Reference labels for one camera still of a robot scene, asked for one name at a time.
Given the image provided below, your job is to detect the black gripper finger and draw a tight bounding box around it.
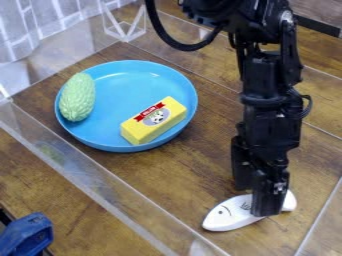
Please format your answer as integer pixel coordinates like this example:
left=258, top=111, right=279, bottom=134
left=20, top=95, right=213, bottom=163
left=231, top=136, right=252, bottom=190
left=251, top=170, right=290, bottom=217

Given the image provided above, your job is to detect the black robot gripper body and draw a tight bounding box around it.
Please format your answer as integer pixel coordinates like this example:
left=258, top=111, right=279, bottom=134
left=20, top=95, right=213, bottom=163
left=234, top=103, right=304, bottom=188

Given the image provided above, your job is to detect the white wooden fish toy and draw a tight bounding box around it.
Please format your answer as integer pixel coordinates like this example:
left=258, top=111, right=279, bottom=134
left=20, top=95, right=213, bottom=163
left=200, top=189, right=298, bottom=233

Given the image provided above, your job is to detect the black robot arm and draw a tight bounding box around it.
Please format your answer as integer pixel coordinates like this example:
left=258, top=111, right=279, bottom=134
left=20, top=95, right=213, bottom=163
left=179, top=0, right=311, bottom=217

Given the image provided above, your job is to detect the blue round plastic tray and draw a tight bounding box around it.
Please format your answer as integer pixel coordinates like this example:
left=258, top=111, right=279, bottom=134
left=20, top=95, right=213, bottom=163
left=53, top=59, right=199, bottom=154

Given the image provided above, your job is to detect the yellow butter block toy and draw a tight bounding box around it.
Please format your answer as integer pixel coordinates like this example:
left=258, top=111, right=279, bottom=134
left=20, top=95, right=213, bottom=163
left=120, top=96, right=187, bottom=145

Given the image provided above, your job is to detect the green bitter melon toy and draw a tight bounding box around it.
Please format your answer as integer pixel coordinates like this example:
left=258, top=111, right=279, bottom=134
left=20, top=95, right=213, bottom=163
left=59, top=73, right=96, bottom=122

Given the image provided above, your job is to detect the blue clamp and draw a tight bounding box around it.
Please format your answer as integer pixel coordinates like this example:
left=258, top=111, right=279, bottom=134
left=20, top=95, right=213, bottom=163
left=0, top=212, right=53, bottom=256

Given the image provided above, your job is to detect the black corrugated cable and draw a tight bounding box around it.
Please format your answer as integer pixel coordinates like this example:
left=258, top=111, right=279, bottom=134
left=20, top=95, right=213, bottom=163
left=143, top=0, right=225, bottom=53

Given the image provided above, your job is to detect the clear acrylic enclosure wall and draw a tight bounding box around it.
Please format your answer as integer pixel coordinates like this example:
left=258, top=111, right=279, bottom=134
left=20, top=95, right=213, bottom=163
left=0, top=0, right=342, bottom=256

